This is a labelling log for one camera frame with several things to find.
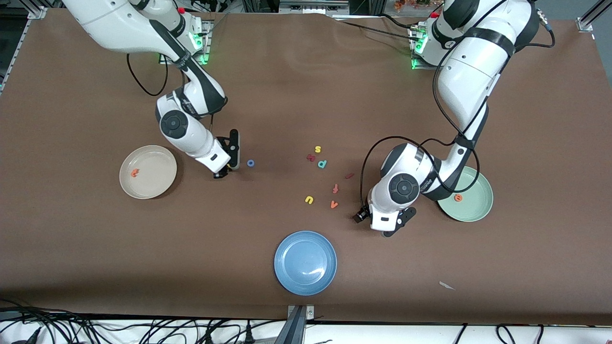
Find beige brown plate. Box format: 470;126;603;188
119;145;178;200

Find blue plate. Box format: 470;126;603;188
274;231;338;296

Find large table cover sheet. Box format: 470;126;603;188
0;9;612;326

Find pale green plate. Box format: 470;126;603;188
437;165;494;223

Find grey metal box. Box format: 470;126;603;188
279;0;350;14

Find orange flower decoration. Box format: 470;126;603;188
393;0;444;12

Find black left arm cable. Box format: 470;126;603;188
359;0;556;213

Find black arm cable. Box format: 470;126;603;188
126;52;230;144
359;0;556;213

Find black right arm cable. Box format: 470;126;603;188
126;52;230;144

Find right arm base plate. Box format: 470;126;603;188
190;20;211;65

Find short aluminium profile bracket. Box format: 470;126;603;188
275;304;316;344

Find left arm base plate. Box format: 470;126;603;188
410;26;462;71

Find looped black floor cable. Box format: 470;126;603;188
496;324;546;344

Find black base power cable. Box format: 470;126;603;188
333;13;422;43

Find aluminium frame corner profile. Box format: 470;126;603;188
576;0;612;32
19;0;48;20

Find tangled black floor cables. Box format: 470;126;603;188
0;299;273;344

